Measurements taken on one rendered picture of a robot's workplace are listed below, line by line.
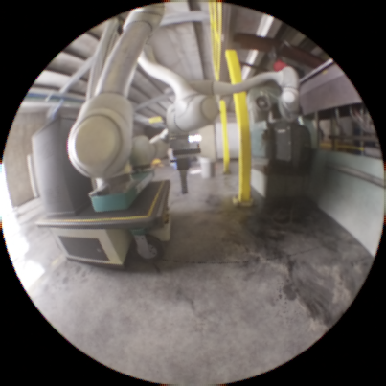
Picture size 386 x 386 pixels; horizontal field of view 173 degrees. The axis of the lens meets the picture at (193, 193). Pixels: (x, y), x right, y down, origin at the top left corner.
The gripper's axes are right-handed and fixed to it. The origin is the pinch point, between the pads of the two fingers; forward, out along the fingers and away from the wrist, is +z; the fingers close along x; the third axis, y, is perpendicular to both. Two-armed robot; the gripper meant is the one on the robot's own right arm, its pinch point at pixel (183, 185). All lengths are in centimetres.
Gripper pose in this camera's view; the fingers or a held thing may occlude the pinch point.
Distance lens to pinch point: 61.1
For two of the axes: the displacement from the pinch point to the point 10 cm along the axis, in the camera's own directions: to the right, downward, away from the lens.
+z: 0.8, 9.5, 3.2
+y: -9.9, 1.1, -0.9
